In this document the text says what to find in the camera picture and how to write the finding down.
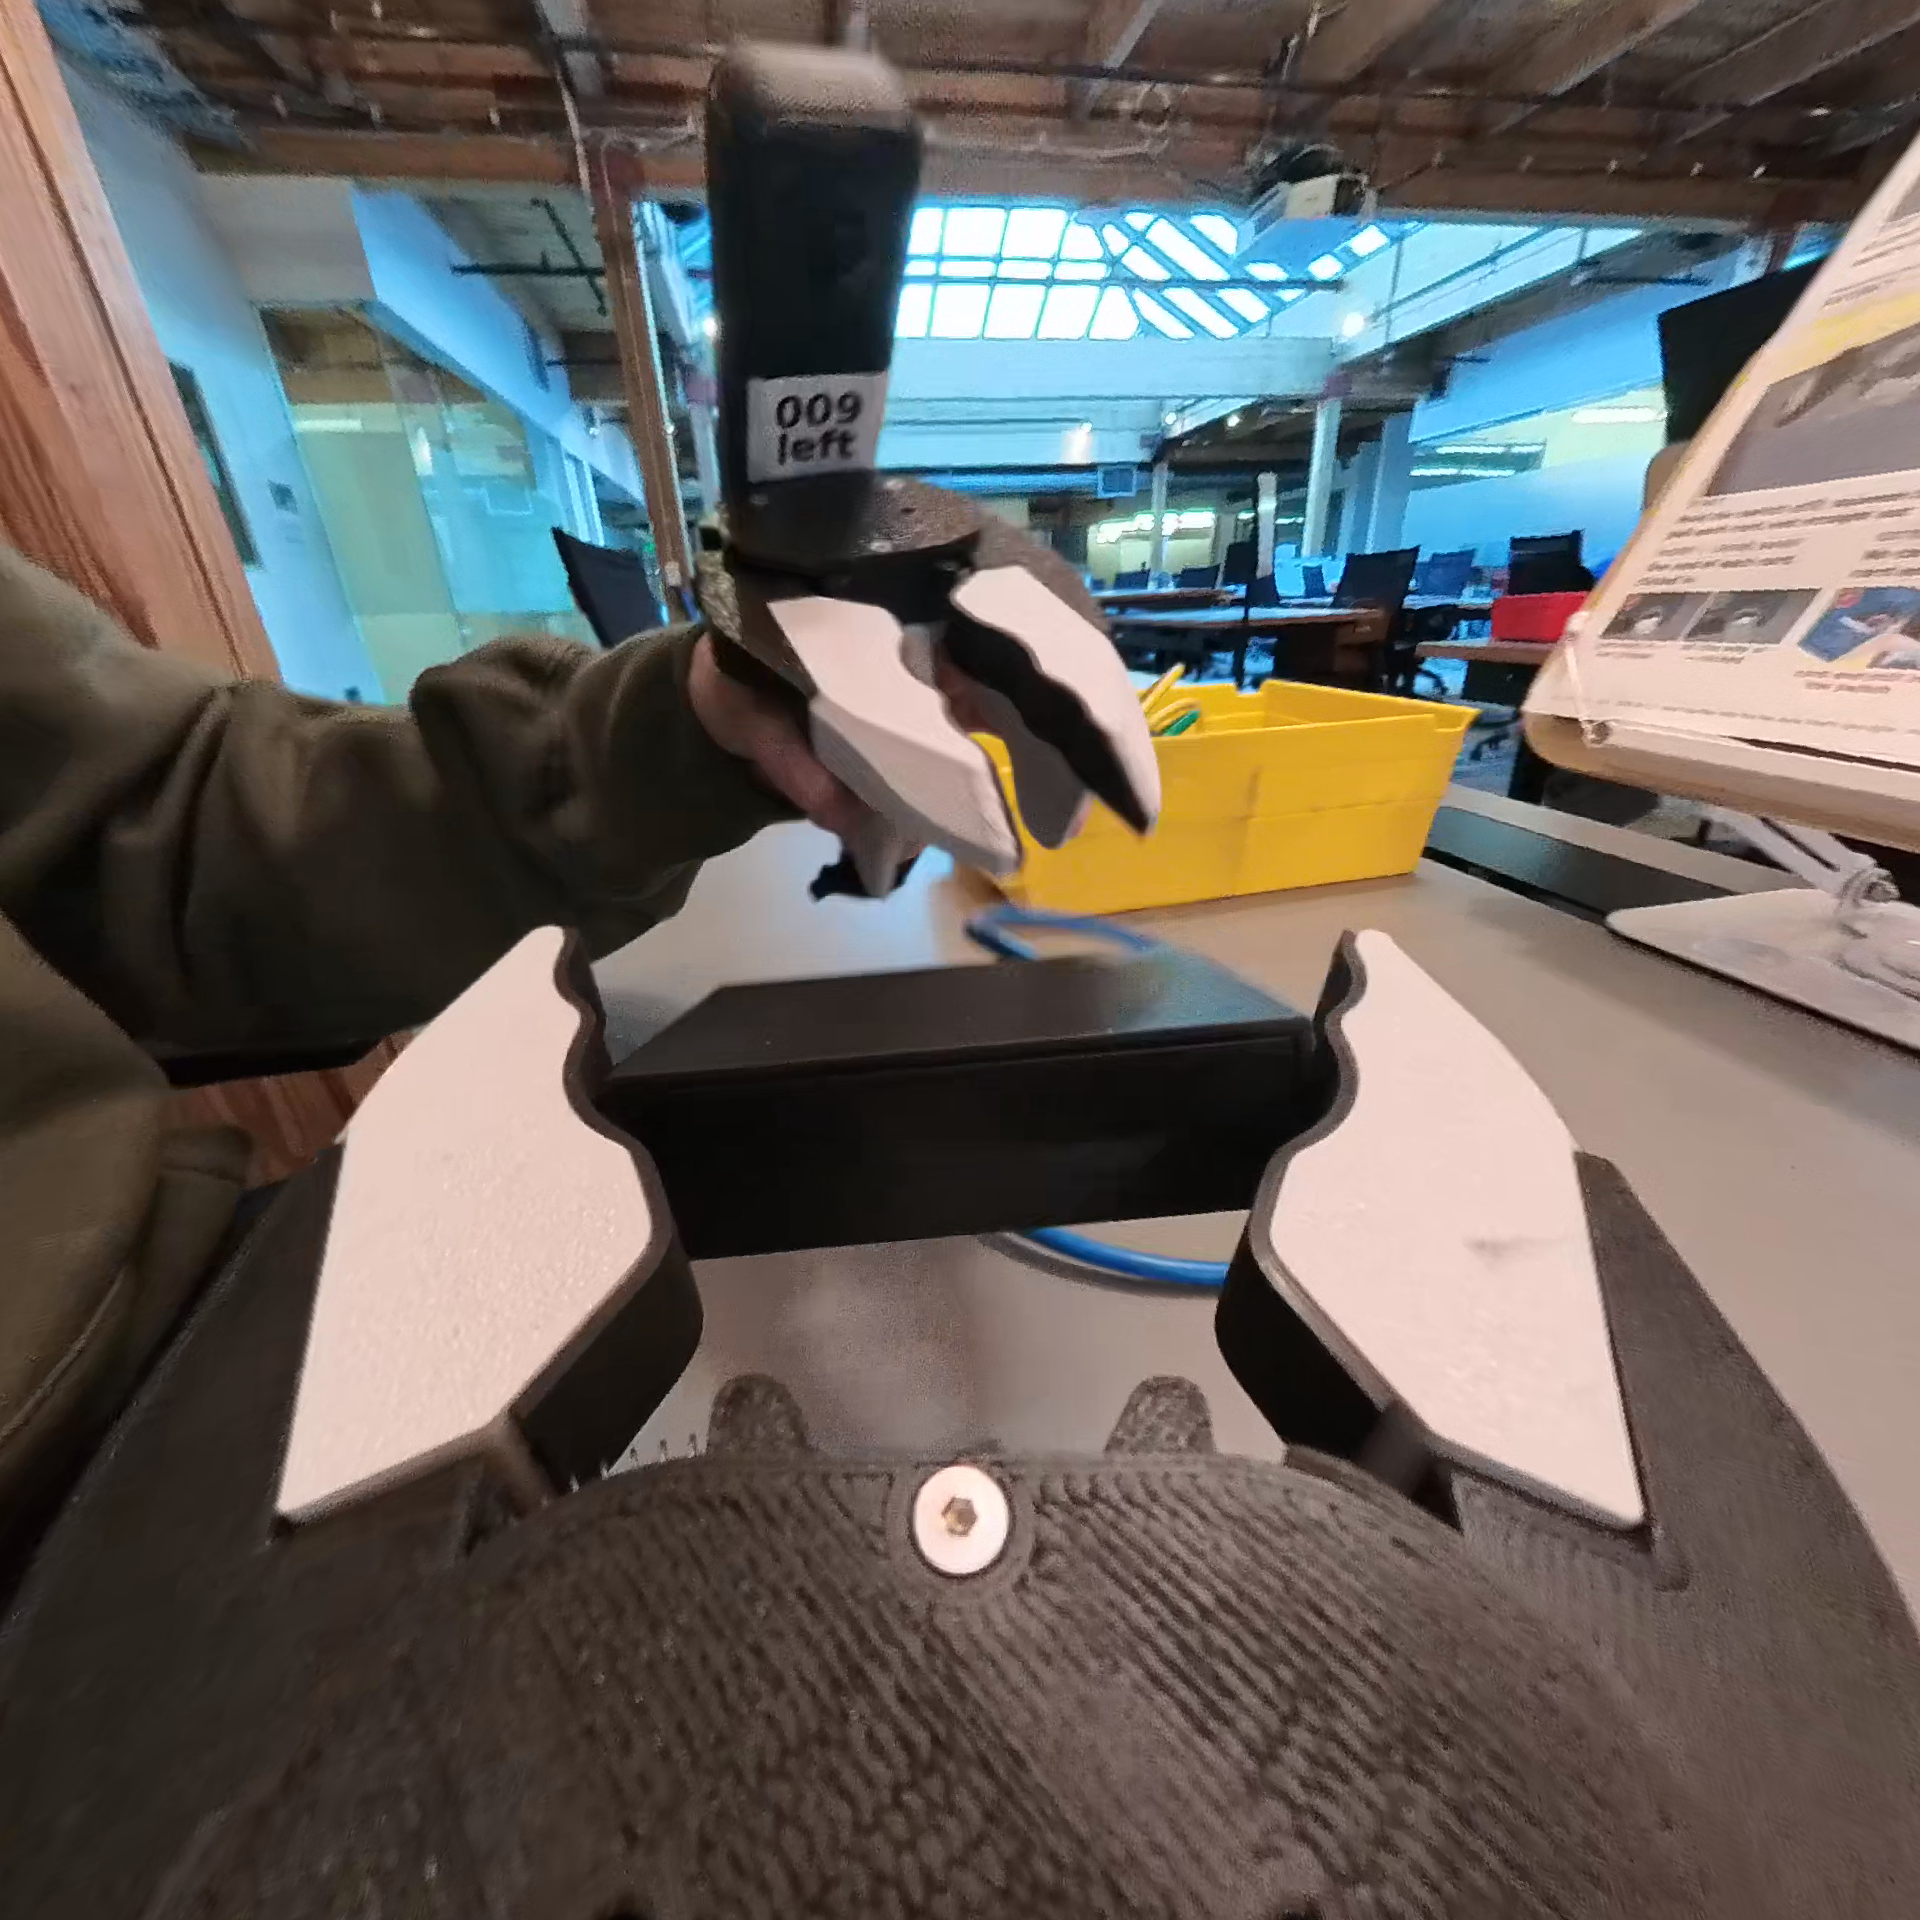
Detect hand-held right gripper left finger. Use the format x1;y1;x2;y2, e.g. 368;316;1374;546
279;923;701;1528

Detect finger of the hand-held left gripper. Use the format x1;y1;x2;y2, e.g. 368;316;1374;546
769;600;1026;882
941;569;1165;843

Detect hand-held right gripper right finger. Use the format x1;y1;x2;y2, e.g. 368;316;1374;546
1213;930;1646;1533

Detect blue ethernet cable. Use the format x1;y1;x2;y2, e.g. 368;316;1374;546
964;903;1235;1294

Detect black network switch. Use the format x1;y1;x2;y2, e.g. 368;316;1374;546
604;954;1344;1261

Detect person's left hand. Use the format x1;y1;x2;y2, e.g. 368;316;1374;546
689;639;870;825

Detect wooden office desk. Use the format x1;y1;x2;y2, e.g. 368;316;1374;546
1093;591;1383;677

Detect yellow plastic bin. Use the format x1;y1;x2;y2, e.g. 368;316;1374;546
971;677;1475;916

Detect person's olive jacket torso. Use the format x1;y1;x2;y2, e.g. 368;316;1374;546
0;916;258;1592

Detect white document stand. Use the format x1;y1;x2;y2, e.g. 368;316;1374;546
1517;438;1920;1052

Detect ceiling projector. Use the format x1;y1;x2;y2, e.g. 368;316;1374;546
1251;141;1374;226

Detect black monitor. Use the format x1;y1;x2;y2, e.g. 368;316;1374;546
1656;262;1819;446

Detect printed instruction sheet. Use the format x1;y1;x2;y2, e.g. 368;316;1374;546
1564;179;1920;753

